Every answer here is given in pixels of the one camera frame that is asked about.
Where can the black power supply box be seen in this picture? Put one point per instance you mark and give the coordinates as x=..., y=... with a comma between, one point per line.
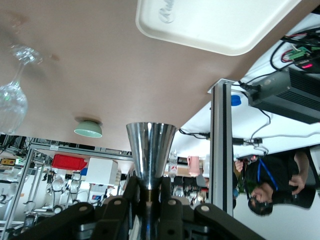
x=292, y=92

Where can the brown table cover mat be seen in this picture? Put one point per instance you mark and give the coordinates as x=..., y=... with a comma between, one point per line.
x=100, y=75

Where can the cream rabbit print tray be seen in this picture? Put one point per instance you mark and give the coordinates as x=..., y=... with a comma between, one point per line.
x=212, y=22

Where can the silver metal jigger cup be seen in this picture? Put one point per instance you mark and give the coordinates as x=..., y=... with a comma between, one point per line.
x=151, y=150

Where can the red plastic bin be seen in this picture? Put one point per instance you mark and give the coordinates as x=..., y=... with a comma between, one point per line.
x=67, y=162

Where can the white drawer box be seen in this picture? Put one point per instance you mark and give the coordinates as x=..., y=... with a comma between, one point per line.
x=101, y=171

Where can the clear stemmed wine glass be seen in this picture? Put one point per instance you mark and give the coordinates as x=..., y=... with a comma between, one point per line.
x=11, y=105

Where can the green circuit board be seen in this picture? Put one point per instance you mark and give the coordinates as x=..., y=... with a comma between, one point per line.
x=300, y=53

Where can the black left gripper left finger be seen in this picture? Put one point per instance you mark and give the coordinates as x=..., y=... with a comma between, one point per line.
x=100, y=220

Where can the aluminium frame rack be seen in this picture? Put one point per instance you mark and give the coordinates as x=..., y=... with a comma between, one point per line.
x=75, y=150

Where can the aluminium profile post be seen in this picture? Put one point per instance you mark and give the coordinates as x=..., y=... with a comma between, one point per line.
x=221, y=150

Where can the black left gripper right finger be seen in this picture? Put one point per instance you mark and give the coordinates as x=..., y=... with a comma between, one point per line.
x=200, y=220

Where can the pink pitcher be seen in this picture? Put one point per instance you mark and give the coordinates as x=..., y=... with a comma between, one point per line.
x=193, y=165

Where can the blue round cap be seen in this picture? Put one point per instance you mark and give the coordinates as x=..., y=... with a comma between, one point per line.
x=235, y=100

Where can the person in black shirt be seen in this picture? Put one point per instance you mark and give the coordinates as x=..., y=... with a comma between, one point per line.
x=275, y=180

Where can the green ceramic bowl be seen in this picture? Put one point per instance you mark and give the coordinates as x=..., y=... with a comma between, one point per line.
x=87, y=128

